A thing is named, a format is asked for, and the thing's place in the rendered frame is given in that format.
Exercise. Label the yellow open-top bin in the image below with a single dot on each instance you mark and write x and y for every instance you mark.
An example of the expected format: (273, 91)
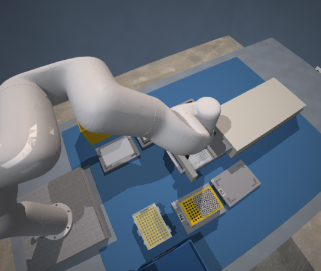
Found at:
(92, 137)

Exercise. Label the blue bench mat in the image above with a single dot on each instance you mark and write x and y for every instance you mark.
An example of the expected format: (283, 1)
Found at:
(287, 163)

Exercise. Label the blue open-top box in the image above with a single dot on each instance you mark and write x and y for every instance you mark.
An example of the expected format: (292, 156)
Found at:
(181, 257)

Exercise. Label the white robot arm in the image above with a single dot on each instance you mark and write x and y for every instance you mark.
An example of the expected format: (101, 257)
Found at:
(30, 142)

